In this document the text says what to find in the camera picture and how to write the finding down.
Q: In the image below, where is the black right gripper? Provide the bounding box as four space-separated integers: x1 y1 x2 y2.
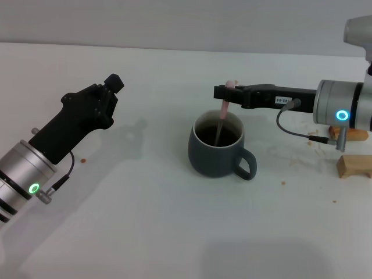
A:
214 84 317 113

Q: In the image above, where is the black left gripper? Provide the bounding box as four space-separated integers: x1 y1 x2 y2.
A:
28 73 125 165

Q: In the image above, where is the pink handled metal spoon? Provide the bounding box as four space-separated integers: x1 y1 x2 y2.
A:
214 80 238 146

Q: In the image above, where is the dark grey ceramic cup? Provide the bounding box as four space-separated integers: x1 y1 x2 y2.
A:
187 109 257 181

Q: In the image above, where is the dark coffee liquid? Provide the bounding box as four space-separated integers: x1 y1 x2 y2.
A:
197 126 242 147

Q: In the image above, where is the stained dark wooden block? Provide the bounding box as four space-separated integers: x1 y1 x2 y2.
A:
328 125 369 142

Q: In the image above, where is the light wooden block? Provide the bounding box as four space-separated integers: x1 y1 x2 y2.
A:
336 154 372 179

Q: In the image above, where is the grey right arm cable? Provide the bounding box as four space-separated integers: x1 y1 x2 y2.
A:
276 98 335 145

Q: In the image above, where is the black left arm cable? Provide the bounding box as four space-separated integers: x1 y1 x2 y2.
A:
49 151 76 193

